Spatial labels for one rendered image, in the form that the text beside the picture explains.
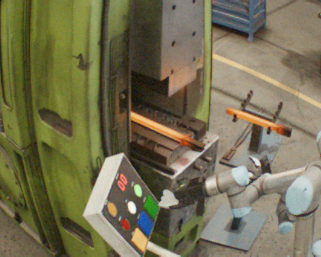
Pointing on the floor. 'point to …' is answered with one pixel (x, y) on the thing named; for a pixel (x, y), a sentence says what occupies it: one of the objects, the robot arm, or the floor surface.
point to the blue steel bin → (241, 14)
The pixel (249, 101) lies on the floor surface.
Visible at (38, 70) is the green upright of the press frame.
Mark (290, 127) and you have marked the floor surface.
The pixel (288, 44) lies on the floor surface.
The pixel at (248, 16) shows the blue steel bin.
